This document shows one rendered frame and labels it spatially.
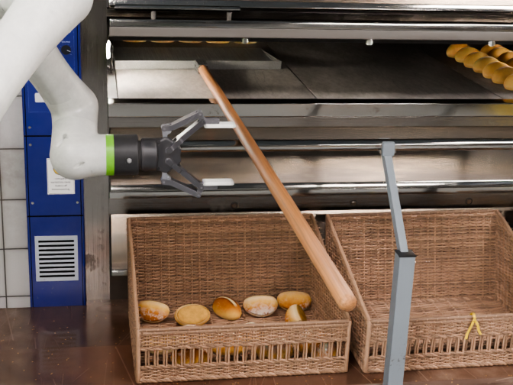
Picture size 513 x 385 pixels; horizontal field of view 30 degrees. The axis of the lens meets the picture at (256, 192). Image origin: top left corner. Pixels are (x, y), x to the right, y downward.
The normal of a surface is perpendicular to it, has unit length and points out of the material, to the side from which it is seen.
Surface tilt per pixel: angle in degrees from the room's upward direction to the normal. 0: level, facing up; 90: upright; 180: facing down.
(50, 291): 90
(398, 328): 90
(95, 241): 90
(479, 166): 70
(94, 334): 0
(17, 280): 90
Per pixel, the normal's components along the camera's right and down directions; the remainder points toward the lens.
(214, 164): 0.16, -0.02
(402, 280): 0.16, 0.33
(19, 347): 0.04, -0.94
